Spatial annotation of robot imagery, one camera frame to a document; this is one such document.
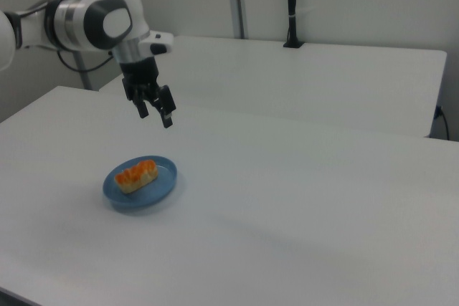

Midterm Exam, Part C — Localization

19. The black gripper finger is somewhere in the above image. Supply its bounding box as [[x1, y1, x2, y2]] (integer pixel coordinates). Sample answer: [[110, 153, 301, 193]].
[[148, 84, 178, 130], [121, 78, 150, 120]]

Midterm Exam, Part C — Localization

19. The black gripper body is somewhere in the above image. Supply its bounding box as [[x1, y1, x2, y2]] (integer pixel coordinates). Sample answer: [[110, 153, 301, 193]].
[[119, 55, 161, 89]]

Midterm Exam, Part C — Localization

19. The orange-topped bread loaf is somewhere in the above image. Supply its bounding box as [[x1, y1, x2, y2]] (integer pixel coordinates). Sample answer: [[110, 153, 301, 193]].
[[114, 160, 158, 195]]

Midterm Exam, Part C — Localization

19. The blue round plate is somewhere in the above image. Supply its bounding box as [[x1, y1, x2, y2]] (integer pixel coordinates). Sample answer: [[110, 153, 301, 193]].
[[103, 154, 179, 210]]

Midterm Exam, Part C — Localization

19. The white side table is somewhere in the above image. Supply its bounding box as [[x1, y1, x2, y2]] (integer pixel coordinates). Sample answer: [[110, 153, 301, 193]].
[[98, 35, 448, 138]]

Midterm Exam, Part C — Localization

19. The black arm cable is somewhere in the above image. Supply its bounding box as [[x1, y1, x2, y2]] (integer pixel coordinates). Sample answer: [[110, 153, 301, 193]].
[[56, 49, 116, 72]]

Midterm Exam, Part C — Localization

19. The black cable with blue plug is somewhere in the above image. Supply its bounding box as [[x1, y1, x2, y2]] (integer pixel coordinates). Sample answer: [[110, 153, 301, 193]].
[[433, 105, 451, 140]]

